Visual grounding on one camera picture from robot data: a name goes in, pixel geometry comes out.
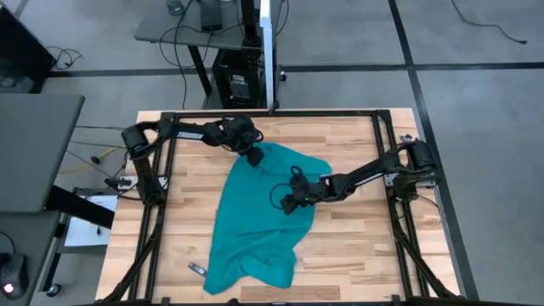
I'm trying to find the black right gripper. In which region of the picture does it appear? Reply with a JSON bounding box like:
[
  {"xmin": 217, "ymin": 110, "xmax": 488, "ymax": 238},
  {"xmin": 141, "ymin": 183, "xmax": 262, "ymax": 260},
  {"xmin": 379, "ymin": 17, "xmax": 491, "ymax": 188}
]
[{"xmin": 279, "ymin": 164, "xmax": 329, "ymax": 216}]

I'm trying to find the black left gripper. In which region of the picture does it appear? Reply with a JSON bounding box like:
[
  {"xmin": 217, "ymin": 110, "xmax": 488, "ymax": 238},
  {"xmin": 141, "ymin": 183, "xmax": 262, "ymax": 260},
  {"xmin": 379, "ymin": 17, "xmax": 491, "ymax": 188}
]
[{"xmin": 224, "ymin": 116, "xmax": 266, "ymax": 168}]

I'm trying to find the teal microfibre towel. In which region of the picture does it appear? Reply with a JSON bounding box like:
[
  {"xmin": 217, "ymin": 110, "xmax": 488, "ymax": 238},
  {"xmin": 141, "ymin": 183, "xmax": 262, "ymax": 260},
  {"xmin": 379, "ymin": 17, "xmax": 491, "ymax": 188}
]
[{"xmin": 202, "ymin": 141, "xmax": 333, "ymax": 297}]

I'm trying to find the black computer tower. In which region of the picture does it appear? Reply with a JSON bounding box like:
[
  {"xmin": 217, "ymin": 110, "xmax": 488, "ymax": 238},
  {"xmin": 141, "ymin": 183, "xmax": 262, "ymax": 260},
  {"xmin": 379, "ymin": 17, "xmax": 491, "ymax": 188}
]
[{"xmin": 211, "ymin": 47, "xmax": 269, "ymax": 110}]

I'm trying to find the black monitor stand pole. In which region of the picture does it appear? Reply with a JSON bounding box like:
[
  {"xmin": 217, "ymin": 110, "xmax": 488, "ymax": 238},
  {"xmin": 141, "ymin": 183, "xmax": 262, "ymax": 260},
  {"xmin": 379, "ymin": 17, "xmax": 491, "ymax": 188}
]
[{"xmin": 240, "ymin": 0, "xmax": 262, "ymax": 48}]

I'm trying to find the black power brick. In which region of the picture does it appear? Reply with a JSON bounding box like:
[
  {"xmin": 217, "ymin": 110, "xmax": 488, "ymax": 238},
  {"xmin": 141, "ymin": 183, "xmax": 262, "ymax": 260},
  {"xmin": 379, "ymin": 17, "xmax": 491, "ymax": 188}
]
[{"xmin": 199, "ymin": 0, "xmax": 224, "ymax": 32}]

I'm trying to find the grey desk with black legs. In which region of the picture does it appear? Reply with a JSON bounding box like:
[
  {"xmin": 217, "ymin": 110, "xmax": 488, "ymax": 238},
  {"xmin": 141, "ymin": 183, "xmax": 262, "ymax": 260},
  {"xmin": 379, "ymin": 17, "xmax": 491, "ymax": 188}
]
[{"xmin": 134, "ymin": 0, "xmax": 273, "ymax": 98}]

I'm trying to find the black desk foot bar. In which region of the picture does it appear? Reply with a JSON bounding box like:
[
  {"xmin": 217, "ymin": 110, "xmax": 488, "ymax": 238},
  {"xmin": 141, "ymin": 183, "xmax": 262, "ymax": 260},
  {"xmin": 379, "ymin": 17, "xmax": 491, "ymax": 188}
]
[{"xmin": 44, "ymin": 185, "xmax": 116, "ymax": 230}]

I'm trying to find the white board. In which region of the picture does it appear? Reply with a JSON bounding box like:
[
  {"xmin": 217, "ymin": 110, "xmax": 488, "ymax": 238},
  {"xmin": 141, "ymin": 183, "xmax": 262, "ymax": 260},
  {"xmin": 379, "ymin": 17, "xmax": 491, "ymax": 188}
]
[{"xmin": 63, "ymin": 195, "xmax": 115, "ymax": 248}]

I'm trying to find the large grey desk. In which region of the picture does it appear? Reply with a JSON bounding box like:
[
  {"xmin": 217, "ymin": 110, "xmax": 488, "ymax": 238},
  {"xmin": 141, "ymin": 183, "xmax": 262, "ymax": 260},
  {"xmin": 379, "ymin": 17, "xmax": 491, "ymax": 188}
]
[{"xmin": 0, "ymin": 93, "xmax": 86, "ymax": 213}]

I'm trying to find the low grey desk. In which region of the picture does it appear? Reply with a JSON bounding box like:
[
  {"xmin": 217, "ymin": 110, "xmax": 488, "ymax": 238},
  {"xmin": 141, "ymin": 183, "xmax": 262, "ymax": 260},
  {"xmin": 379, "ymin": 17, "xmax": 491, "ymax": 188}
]
[{"xmin": 0, "ymin": 210, "xmax": 61, "ymax": 306}]

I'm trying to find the black computer mouse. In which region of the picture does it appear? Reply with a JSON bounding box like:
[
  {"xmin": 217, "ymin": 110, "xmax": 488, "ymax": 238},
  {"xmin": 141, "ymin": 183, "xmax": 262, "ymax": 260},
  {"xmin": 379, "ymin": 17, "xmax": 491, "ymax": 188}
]
[{"xmin": 0, "ymin": 252, "xmax": 30, "ymax": 300}]

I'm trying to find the right gripper cable loop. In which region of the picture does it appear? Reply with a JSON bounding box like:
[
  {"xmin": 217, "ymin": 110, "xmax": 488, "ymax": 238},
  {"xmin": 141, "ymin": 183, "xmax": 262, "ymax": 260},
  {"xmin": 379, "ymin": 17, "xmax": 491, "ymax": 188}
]
[{"xmin": 269, "ymin": 181, "xmax": 298, "ymax": 213}]

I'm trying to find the black hanging desk cable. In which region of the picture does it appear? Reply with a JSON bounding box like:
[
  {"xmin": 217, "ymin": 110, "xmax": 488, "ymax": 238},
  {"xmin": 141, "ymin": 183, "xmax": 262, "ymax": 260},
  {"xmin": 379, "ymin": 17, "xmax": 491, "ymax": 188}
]
[{"xmin": 172, "ymin": 0, "xmax": 190, "ymax": 111}]

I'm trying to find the white vertical post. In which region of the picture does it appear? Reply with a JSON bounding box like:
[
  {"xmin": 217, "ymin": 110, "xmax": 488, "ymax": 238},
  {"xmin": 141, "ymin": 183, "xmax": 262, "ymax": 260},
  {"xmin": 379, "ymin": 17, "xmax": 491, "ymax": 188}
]
[{"xmin": 258, "ymin": 0, "xmax": 278, "ymax": 112}]

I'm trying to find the yellow cable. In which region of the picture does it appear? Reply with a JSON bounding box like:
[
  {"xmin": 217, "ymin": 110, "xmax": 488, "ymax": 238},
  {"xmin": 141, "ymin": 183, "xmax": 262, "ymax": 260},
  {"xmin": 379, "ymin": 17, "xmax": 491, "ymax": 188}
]
[{"xmin": 59, "ymin": 146, "xmax": 129, "ymax": 174}]

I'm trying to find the black cable bundle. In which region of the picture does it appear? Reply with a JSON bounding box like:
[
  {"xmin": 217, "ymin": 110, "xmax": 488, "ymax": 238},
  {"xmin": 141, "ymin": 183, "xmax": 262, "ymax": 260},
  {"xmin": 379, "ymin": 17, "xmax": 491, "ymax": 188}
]
[{"xmin": 45, "ymin": 45, "xmax": 84, "ymax": 71}]

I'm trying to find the long black floor cable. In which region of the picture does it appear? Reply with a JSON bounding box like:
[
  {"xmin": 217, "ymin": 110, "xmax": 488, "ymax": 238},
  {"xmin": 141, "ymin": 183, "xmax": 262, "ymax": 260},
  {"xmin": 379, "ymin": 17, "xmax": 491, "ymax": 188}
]
[{"xmin": 450, "ymin": 0, "xmax": 529, "ymax": 46}]

